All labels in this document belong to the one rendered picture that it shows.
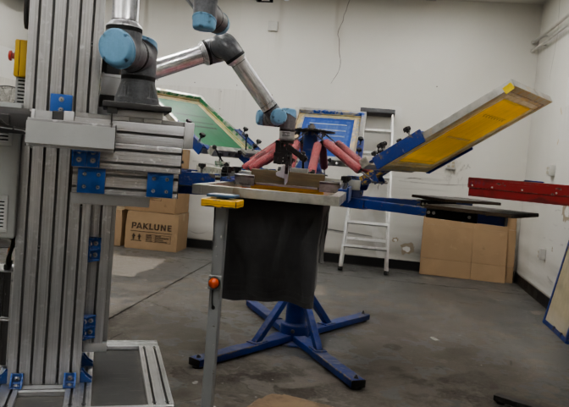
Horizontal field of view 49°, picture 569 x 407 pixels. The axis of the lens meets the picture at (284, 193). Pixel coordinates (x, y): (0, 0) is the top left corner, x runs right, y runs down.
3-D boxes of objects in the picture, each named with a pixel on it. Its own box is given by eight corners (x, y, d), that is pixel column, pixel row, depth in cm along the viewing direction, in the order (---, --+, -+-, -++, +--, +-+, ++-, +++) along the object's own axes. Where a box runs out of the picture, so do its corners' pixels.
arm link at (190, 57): (113, 66, 268) (230, 29, 282) (112, 69, 282) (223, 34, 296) (124, 93, 270) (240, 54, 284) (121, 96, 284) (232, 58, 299)
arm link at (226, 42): (231, 23, 271) (295, 116, 283) (225, 27, 281) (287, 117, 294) (210, 38, 269) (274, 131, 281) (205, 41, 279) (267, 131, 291)
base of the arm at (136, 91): (113, 101, 209) (116, 71, 208) (113, 104, 223) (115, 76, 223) (160, 106, 213) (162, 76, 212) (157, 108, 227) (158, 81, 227)
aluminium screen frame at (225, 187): (339, 206, 240) (339, 196, 240) (191, 193, 248) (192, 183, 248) (348, 197, 318) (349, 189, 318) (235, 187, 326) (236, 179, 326)
